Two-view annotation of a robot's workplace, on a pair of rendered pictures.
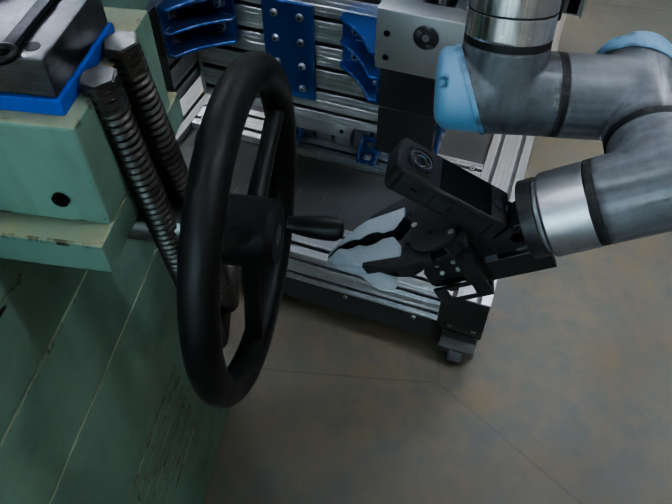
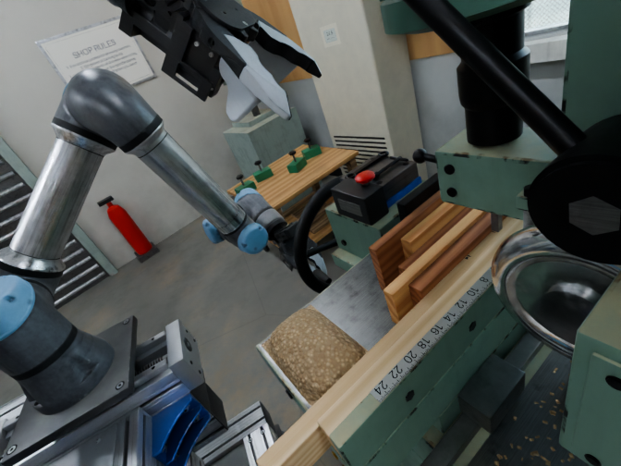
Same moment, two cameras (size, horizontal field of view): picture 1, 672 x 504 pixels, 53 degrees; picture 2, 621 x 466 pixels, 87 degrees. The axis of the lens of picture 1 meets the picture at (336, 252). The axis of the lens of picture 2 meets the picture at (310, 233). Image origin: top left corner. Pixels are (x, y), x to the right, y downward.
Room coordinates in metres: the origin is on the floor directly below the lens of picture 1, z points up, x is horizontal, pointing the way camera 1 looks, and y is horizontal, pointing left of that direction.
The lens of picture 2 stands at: (0.77, 0.54, 1.24)
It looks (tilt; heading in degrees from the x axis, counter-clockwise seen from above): 32 degrees down; 237
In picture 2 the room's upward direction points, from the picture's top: 22 degrees counter-clockwise
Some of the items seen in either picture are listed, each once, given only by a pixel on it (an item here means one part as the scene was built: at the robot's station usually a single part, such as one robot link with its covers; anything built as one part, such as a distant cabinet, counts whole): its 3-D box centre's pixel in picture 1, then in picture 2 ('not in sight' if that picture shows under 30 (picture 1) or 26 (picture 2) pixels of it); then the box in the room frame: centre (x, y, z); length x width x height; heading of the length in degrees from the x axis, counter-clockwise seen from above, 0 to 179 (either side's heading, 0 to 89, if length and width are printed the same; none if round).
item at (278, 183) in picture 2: not in sight; (300, 200); (-0.29, -1.04, 0.32); 0.66 x 0.57 x 0.64; 173
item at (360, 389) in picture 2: not in sight; (509, 253); (0.43, 0.43, 0.92); 0.60 x 0.02 x 0.05; 171
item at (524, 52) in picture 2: not in sight; (492, 75); (0.42, 0.41, 1.13); 0.06 x 0.06 x 0.12
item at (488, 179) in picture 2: not in sight; (512, 178); (0.43, 0.43, 1.03); 0.14 x 0.07 x 0.09; 81
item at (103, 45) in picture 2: not in sight; (102, 61); (-0.11, -2.58, 1.48); 0.64 x 0.02 x 0.46; 175
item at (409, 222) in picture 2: not in sight; (425, 230); (0.44, 0.32, 0.94); 0.20 x 0.01 x 0.08; 171
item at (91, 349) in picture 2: not in sight; (59, 361); (0.94, -0.18, 0.87); 0.15 x 0.15 x 0.10
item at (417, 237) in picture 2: not in sight; (444, 228); (0.42, 0.34, 0.93); 0.15 x 0.02 x 0.07; 171
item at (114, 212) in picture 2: not in sight; (127, 227); (0.48, -2.54, 0.30); 0.19 x 0.18 x 0.60; 85
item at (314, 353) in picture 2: not in sight; (310, 343); (0.66, 0.28, 0.92); 0.14 x 0.09 x 0.04; 81
